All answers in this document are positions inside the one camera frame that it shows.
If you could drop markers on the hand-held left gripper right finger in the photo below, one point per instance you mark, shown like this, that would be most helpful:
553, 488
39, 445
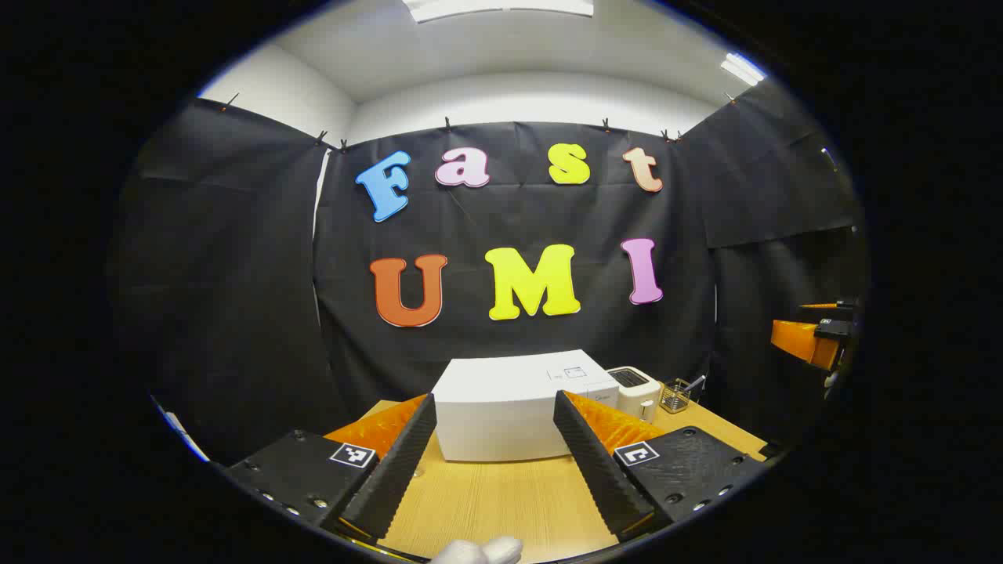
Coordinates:
599, 470

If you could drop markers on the white toaster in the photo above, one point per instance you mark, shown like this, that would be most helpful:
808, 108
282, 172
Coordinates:
639, 392

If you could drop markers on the black table clamp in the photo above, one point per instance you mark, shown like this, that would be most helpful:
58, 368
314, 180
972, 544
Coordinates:
771, 450

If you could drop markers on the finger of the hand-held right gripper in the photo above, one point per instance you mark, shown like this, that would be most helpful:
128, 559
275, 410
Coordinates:
799, 338
831, 309

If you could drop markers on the white microwave oven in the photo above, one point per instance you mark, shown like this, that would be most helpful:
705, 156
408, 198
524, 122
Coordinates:
501, 415

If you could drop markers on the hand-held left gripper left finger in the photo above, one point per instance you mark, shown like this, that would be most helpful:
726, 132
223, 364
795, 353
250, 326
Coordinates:
396, 470

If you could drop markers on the ceiling light panel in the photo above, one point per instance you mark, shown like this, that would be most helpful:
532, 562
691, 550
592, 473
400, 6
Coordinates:
742, 69

